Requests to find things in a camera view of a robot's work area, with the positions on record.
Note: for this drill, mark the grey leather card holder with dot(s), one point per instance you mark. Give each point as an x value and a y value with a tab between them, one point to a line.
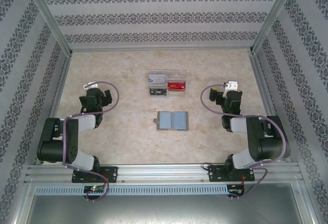
176	121

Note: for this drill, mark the black VIP card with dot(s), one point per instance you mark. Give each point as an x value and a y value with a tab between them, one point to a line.
157	91

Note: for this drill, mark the white diamond print card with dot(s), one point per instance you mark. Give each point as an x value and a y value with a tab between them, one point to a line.
157	78

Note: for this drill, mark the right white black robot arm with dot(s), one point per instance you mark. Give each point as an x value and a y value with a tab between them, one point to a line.
269	144

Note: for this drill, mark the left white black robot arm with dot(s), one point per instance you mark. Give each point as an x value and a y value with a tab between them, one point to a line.
51	144

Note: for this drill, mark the clear acrylic card stand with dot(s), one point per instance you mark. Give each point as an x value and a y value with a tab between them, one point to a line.
179	75

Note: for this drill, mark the small circuit board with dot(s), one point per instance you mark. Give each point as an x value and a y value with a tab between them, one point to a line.
94	189
235	190

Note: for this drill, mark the grey metal sheet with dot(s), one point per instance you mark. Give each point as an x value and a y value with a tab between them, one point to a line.
164	211

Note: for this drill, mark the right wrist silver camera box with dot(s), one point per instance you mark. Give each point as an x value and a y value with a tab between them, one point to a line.
232	85

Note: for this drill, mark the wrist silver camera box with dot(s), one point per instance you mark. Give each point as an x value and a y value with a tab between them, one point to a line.
232	85
93	85

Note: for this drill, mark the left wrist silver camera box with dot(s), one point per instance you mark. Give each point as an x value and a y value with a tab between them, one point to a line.
93	85

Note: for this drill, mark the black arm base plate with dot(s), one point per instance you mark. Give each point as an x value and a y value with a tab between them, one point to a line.
215	174
112	174

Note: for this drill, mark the aluminium frame post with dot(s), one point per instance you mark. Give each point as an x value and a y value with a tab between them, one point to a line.
48	16
273	16

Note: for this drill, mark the aluminium mounting rail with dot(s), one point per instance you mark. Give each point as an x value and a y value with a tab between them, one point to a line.
164	172

